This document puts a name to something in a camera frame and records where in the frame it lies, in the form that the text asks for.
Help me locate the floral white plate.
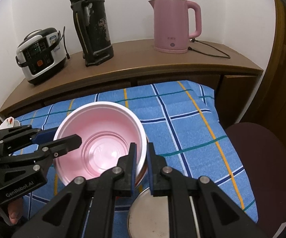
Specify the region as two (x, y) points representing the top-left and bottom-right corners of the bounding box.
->
(0, 117), (21, 130)

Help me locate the pink plastic bowl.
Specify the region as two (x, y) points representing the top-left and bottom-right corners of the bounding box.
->
(54, 102), (148, 185)

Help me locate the person's left hand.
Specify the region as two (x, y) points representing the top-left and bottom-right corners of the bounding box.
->
(0, 198), (23, 226)

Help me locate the dark red round stool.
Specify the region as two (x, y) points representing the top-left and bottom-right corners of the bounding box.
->
(225, 123), (286, 237)

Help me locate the blue plaid tablecloth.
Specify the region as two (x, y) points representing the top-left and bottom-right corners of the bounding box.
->
(17, 81), (258, 237)

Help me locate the white black rice cooker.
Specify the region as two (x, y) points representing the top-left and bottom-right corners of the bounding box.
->
(15, 27), (70, 85)

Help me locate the brown right wooden door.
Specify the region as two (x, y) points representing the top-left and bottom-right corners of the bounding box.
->
(242, 0), (286, 140)

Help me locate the brown wooden sideboard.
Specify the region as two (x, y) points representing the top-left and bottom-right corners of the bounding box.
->
(0, 39), (262, 126)

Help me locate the black thermos flask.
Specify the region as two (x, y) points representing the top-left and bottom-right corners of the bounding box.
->
(70, 0), (114, 67)

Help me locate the pink electric kettle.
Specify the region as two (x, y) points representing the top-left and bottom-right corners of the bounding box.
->
(149, 0), (202, 54)

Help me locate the black kettle cable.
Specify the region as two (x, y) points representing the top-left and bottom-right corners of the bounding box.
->
(188, 37), (231, 59)

